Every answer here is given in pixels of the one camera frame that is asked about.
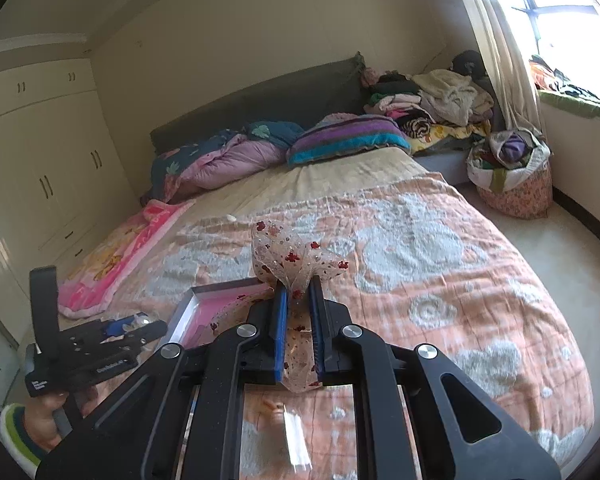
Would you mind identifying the pile of clothes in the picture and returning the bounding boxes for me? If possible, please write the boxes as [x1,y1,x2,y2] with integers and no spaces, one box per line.
[361,50,497,156]

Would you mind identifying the pink and navy quilt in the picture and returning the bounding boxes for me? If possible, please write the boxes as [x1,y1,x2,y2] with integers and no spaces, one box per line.
[149,121,307,206]

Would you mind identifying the window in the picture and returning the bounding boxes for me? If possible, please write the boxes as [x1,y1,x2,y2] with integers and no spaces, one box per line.
[504,0,600,102]

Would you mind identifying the floral laundry basket with clothes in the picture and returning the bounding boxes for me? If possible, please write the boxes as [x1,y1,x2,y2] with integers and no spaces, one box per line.
[467,129,554,220]

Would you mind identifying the pink cartoon print blanket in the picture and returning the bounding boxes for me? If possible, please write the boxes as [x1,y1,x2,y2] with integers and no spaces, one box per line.
[57,199,197,319]

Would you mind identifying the cardboard box pink inside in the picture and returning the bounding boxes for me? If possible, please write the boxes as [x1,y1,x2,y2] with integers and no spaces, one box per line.
[162,280,275,350]

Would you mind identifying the person's left hand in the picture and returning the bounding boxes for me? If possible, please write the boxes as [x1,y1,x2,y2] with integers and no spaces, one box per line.
[24,391,97,453]

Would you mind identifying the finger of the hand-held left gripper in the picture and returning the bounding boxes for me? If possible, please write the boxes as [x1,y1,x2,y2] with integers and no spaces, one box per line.
[82,316,153,340]
[111,321,169,356]

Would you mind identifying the sheer ribbon bow red flowers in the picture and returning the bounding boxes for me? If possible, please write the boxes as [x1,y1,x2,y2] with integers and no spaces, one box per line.
[210,219,352,394]

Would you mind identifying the clothes on windowsill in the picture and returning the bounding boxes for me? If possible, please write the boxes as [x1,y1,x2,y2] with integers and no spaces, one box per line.
[527,54,600,129]

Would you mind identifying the grey padded headboard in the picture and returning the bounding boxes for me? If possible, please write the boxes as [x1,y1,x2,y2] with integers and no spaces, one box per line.
[150,52,367,161]

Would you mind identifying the peach blanket white cloud pattern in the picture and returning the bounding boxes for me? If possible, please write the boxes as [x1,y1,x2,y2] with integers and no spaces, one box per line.
[105,172,596,480]

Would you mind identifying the striped purple teal pillow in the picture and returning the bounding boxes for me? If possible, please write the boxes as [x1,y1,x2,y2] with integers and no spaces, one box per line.
[286,115,412,169]

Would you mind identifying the cream wardrobe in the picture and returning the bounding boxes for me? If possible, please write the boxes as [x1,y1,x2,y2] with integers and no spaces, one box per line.
[0,57,142,411]

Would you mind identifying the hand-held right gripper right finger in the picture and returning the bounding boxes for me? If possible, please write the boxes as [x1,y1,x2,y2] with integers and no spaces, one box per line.
[309,275,564,480]

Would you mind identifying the person's left forearm striped sleeve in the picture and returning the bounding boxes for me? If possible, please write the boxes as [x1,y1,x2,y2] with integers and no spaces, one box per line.
[0,402,48,477]

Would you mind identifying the cream curtain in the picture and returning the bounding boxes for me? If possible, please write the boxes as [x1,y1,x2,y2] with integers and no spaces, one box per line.
[445,0,544,137]

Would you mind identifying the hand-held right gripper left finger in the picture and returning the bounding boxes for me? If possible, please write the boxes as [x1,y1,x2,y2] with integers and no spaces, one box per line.
[35,287,287,480]

